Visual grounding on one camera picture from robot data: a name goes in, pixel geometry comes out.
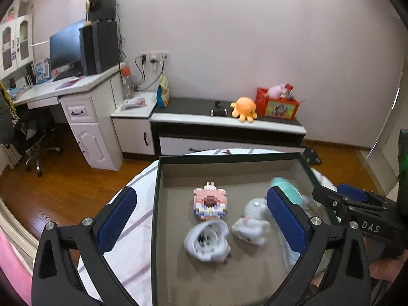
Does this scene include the person right hand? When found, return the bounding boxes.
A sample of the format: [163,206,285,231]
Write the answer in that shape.
[369,250,408,283]

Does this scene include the clear plastic labelled box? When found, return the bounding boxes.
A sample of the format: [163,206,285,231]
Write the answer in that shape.
[278,228,300,273]

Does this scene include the red toy crate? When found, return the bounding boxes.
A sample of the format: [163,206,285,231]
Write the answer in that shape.
[254,88,300,120]

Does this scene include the yellow blue snack bag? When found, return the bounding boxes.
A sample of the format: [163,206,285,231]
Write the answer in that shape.
[156,75,169,108]

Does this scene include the teal lid round container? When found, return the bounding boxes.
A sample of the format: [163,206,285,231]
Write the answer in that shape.
[271,177,304,206]

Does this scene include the black computer monitor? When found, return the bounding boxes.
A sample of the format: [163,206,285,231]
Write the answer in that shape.
[50,19,85,70]

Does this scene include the white desk with drawers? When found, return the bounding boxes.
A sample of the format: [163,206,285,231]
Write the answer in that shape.
[13,64,124,171]

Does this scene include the orange cap water bottle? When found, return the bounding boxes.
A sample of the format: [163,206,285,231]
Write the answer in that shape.
[121,66,135,99]

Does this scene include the pink storage box tray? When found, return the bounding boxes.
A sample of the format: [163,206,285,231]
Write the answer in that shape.
[151,151,340,306]

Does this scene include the black speaker on tower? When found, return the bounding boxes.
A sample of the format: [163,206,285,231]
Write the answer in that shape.
[86,0,116,21]

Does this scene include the white wall socket strip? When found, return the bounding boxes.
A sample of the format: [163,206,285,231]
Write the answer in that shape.
[140,50,169,63]

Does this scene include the black small gadget on cabinet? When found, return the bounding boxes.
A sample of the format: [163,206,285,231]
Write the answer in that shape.
[210,101,228,117]

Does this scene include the black computer tower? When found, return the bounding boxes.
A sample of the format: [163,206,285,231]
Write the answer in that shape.
[79,21,120,76]

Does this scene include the pink block brick toy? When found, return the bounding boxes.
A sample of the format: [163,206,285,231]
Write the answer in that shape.
[193,181,227,220]

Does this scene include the white bedside cabinet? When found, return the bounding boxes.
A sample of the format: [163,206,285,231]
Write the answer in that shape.
[111,92,156,156]

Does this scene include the white glass door cabinet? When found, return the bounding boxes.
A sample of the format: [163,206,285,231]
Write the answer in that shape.
[1,14,34,79]

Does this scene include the low black white cabinet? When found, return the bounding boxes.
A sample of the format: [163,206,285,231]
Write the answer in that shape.
[150,97,306,156]

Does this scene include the black office chair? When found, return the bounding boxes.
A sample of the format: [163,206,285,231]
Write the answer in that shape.
[13,106,61,177]

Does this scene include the white mosquito repellent plug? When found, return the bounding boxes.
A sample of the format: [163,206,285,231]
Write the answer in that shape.
[183,219,231,263]

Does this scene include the orange octopus plush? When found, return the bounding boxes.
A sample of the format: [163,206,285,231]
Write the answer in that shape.
[230,97,257,123]

